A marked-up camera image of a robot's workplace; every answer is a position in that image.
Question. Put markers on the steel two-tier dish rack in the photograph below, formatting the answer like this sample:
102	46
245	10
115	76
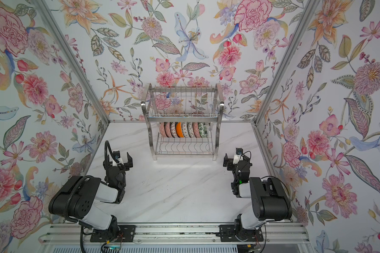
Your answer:
183	104

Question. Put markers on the white lattice pattern bowl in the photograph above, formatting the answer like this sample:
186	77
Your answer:
190	129

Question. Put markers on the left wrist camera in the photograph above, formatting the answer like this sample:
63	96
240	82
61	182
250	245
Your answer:
117	161

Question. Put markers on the blue geometric pattern bowl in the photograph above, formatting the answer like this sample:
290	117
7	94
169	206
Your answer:
173	130

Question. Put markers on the dark speckled pattern bowl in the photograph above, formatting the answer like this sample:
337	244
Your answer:
196	130

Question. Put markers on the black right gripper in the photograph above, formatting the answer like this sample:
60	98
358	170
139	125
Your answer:
230	162

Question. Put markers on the green leaf pattern bowl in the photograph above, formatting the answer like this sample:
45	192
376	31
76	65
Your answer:
203	130

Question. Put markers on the plain white bowl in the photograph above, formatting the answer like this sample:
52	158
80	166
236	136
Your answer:
179	130

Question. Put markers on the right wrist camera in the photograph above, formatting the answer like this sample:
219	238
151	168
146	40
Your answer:
238	155

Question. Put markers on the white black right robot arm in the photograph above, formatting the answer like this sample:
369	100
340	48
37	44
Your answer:
269	200

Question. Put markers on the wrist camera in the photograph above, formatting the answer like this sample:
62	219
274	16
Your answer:
238	155
117	161

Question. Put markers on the pale green patterned bowl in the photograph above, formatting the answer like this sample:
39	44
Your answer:
185	130

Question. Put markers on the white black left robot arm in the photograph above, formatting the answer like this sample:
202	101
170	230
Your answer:
75	200

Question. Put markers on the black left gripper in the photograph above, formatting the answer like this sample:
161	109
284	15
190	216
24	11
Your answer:
126	165

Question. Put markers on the dark patterned bowl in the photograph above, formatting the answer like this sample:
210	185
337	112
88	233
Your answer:
168	129

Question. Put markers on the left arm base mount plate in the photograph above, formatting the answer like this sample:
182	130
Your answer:
114	233

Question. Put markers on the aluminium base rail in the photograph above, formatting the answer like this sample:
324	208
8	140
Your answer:
211	233

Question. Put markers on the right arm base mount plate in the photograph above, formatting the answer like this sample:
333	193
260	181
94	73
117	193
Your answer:
235	233

